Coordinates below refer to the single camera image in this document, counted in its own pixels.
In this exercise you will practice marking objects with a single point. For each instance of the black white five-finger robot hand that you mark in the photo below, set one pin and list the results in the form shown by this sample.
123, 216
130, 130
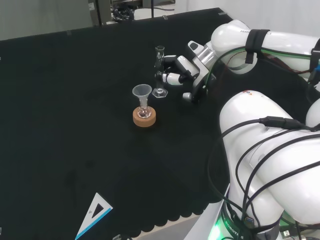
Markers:
186, 67

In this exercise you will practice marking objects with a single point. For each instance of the clear glass graduated cylinder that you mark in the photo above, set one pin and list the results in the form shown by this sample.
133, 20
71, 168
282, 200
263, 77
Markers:
160, 93

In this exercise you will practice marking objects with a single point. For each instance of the clear plastic funnel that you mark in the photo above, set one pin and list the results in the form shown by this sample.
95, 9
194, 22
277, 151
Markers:
141, 91

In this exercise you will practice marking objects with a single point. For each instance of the round-bottom glass flask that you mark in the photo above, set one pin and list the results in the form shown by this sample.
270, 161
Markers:
143, 112

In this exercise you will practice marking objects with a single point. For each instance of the grey cabinet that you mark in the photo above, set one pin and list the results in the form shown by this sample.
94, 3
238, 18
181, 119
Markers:
100, 11

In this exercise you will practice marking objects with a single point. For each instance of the black bench cloth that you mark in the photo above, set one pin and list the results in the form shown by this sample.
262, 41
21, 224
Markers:
75, 112

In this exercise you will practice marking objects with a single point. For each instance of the white blue-edged set square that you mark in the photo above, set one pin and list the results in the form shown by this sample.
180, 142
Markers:
87, 222

